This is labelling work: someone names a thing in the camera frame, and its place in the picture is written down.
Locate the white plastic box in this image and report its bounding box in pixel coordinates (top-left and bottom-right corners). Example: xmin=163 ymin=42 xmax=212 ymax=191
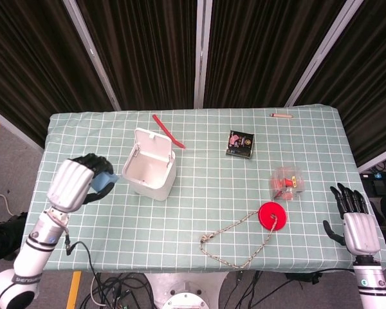
xmin=121 ymin=127 xmax=177 ymax=202

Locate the blue foam cube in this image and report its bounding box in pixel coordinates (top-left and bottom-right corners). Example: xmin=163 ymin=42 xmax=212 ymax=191
xmin=90 ymin=172 xmax=120 ymax=194

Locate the clear plastic container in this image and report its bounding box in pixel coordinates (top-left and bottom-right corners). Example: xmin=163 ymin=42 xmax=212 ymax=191
xmin=269 ymin=165 xmax=306 ymax=202

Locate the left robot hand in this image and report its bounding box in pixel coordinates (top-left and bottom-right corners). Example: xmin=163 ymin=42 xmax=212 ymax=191
xmin=46 ymin=153 xmax=120 ymax=213

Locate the red plastic pry tool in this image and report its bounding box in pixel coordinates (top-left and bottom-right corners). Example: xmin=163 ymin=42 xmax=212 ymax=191
xmin=152 ymin=114 xmax=187 ymax=150

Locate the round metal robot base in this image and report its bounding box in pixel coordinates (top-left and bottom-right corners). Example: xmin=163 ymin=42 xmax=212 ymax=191
xmin=144 ymin=272 xmax=228 ymax=309

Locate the black snack packet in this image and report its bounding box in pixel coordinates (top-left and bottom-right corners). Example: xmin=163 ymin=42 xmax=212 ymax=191
xmin=225 ymin=129 xmax=255 ymax=160

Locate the dark pleated curtain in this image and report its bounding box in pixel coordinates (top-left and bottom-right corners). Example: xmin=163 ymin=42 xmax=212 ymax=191
xmin=0 ymin=0 xmax=386 ymax=168

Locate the green checkered tablecloth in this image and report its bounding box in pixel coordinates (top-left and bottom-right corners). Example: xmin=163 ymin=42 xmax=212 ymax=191
xmin=17 ymin=102 xmax=386 ymax=274

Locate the white floor cable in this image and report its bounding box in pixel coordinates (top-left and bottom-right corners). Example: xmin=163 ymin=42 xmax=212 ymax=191
xmin=89 ymin=273 xmax=109 ymax=306

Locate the red round disc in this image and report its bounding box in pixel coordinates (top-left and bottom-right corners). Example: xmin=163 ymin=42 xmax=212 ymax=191
xmin=258 ymin=201 xmax=289 ymax=232

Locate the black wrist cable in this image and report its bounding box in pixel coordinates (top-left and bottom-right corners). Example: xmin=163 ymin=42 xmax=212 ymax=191
xmin=64 ymin=221 xmax=99 ymax=284

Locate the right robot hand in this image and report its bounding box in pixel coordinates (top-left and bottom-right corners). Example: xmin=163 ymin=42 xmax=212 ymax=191
xmin=322 ymin=183 xmax=381 ymax=257

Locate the bundle of black floor cables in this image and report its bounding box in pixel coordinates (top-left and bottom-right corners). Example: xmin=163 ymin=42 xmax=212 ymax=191
xmin=80 ymin=272 xmax=155 ymax=309

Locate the braided rope loop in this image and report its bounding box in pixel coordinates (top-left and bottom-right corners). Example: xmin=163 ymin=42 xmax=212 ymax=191
xmin=199 ymin=211 xmax=279 ymax=269

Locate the grey metal partition post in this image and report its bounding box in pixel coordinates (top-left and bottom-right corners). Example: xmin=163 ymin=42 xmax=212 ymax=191
xmin=284 ymin=0 xmax=364 ymax=108
xmin=193 ymin=0 xmax=213 ymax=109
xmin=63 ymin=0 xmax=122 ymax=112

